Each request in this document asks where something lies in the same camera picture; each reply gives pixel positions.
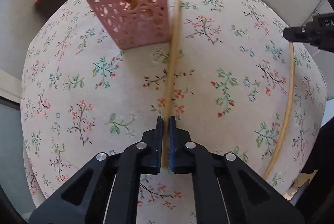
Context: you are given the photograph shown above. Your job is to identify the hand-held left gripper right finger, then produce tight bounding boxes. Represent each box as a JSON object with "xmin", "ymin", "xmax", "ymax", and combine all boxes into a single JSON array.
[{"xmin": 168, "ymin": 116, "xmax": 305, "ymax": 224}]

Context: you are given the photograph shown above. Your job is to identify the brown cardboard piece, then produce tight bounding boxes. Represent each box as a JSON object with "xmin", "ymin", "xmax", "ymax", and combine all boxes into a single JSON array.
[{"xmin": 287, "ymin": 172, "xmax": 317, "ymax": 201}]

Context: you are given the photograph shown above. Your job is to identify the pink perforated utensil holder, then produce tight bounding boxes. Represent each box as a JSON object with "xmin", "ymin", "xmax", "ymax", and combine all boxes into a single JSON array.
[{"xmin": 74, "ymin": 0, "xmax": 174, "ymax": 50}]

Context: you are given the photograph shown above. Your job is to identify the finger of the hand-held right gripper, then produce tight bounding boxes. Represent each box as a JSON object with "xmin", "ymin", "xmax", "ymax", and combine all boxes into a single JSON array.
[{"xmin": 283, "ymin": 25, "xmax": 315, "ymax": 43}]

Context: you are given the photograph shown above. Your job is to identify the floral tablecloth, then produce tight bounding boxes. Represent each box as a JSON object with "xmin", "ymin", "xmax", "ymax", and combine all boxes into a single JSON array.
[{"xmin": 20, "ymin": 0, "xmax": 328, "ymax": 224}]

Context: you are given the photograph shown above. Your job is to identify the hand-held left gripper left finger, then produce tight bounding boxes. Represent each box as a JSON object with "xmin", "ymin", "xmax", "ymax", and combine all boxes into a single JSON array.
[{"xmin": 28, "ymin": 116, "xmax": 164, "ymax": 224}]

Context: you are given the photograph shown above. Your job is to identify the bamboo chopstick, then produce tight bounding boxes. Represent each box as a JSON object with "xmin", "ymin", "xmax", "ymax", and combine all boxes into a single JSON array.
[
  {"xmin": 262, "ymin": 42, "xmax": 296, "ymax": 181},
  {"xmin": 160, "ymin": 0, "xmax": 182, "ymax": 168}
]

